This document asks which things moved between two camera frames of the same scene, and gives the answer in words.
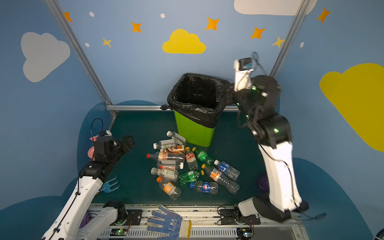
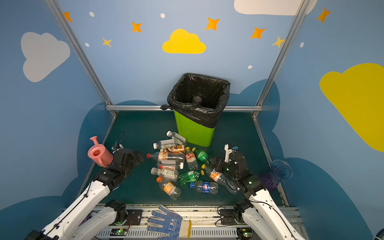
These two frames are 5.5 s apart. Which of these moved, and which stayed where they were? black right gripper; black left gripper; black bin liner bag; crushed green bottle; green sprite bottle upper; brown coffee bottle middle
Moved: black right gripper; black left gripper
Stayed: black bin liner bag; crushed green bottle; brown coffee bottle middle; green sprite bottle upper
